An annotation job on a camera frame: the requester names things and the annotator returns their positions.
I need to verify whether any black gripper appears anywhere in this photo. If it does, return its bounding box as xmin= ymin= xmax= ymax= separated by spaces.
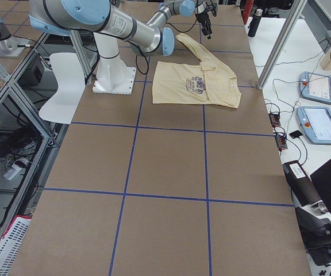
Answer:
xmin=197 ymin=11 xmax=211 ymax=39

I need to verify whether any yellow long-sleeve printed shirt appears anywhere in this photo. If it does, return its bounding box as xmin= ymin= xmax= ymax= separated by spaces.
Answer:
xmin=152 ymin=33 xmax=241 ymax=109

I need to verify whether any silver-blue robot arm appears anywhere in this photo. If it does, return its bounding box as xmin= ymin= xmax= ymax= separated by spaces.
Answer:
xmin=29 ymin=1 xmax=218 ymax=56

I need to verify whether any black water bottle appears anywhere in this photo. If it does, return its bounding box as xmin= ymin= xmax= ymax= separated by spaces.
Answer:
xmin=248 ymin=8 xmax=263 ymax=37

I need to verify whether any red cylinder bottle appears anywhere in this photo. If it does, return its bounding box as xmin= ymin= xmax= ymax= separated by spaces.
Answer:
xmin=242 ymin=0 xmax=254 ymax=25

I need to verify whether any far blue teach pendant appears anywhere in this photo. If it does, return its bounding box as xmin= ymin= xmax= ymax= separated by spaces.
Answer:
xmin=299 ymin=71 xmax=331 ymax=105

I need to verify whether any blue teach pendant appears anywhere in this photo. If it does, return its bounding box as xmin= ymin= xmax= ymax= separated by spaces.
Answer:
xmin=296 ymin=106 xmax=331 ymax=145
xmin=299 ymin=71 xmax=331 ymax=105

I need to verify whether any near blue teach pendant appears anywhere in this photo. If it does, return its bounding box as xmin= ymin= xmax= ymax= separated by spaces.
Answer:
xmin=296 ymin=106 xmax=331 ymax=145

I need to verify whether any black labelled box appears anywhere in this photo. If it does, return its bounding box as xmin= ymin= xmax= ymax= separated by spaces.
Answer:
xmin=282 ymin=160 xmax=322 ymax=206

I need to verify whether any white perforated basket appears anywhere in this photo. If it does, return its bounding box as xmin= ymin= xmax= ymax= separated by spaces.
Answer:
xmin=0 ymin=215 xmax=32 ymax=276

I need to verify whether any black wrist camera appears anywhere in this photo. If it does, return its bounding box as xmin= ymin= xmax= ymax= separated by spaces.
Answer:
xmin=203 ymin=0 xmax=218 ymax=17

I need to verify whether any aluminium frame post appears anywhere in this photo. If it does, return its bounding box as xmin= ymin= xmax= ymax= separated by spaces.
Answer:
xmin=256 ymin=0 xmax=307 ymax=90

